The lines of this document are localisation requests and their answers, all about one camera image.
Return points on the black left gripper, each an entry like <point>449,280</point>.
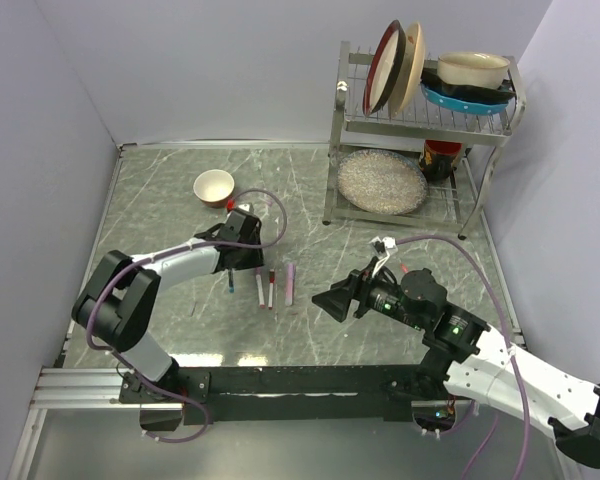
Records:
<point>256,260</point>

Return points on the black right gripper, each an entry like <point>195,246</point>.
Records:
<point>357,285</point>

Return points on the thick white red marker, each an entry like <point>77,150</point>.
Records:
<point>271,288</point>

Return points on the blue pen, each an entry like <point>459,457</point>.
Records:
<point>231,281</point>

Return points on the pink highlighter pen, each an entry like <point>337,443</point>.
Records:
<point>290,284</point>

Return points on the thin white red pen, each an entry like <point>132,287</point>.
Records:
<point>259,286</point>

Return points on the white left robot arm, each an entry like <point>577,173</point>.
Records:
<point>117,301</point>

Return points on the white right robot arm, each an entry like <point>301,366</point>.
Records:
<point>467,357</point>

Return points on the cream red bowl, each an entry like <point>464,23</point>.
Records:
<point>214,187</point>

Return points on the speckled grey plate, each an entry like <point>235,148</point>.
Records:
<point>381,182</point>

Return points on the black base bar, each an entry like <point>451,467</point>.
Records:
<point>309,392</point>

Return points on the steel dish rack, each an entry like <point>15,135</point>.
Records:
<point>455,205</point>

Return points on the red black cup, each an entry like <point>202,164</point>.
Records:
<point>438,158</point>

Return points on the cream plate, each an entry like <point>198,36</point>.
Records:
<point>410,73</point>

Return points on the blue dotted dish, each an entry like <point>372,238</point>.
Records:
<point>462,106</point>

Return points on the black dish on rack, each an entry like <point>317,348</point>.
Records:
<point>431,80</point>

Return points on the red rimmed plate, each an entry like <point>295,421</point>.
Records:
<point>385,68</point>

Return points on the cream bowl on rack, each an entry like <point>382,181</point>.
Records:
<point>472,69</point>

